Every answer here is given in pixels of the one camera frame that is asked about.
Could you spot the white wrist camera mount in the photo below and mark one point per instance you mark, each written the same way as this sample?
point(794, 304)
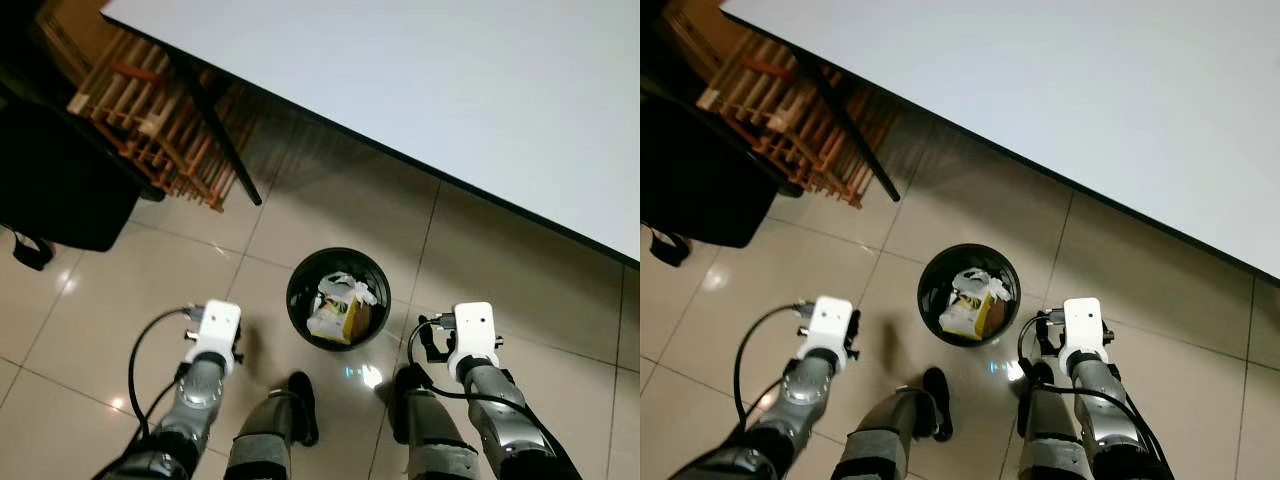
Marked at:
point(215, 325)
point(473, 330)
point(1083, 325)
point(830, 320)

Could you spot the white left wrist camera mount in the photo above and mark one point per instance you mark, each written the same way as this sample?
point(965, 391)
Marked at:
point(830, 320)
point(215, 325)

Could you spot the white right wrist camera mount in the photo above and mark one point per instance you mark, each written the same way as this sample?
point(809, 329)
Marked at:
point(473, 330)
point(1083, 325)

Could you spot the robot right leg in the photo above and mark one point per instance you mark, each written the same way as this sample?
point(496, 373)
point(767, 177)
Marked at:
point(1045, 440)
point(430, 440)

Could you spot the yellow white cardboard box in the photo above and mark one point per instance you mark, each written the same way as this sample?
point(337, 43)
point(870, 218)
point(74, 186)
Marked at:
point(975, 316)
point(345, 320)

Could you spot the black chair seat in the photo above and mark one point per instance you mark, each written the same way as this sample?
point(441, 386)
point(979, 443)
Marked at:
point(50, 180)
point(700, 180)

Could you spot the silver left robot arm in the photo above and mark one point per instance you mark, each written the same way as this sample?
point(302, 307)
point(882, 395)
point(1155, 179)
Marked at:
point(195, 400)
point(800, 400)

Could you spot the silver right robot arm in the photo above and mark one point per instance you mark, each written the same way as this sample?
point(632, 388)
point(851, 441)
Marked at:
point(1105, 400)
point(500, 410)

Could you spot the crumpled white plastic bag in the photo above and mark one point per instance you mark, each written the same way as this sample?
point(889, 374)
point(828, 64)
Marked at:
point(978, 282)
point(345, 285)

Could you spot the robot left leg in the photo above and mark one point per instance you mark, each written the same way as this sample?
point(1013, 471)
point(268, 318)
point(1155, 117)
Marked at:
point(890, 440)
point(262, 440)

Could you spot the black round rubbish bin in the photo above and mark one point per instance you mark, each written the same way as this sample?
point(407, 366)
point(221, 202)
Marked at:
point(300, 300)
point(930, 295)

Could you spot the black table leg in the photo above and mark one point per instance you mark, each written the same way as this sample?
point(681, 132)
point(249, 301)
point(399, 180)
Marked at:
point(210, 120)
point(845, 120)

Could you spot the brown wooden slat rack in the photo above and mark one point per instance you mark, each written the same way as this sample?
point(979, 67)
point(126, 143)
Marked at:
point(150, 115)
point(785, 110)

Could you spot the brown cardboard box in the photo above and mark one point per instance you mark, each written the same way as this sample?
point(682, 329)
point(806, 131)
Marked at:
point(65, 25)
point(690, 20)

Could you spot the robot leg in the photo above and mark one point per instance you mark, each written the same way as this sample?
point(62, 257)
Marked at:
point(430, 440)
point(890, 440)
point(262, 440)
point(1045, 440)

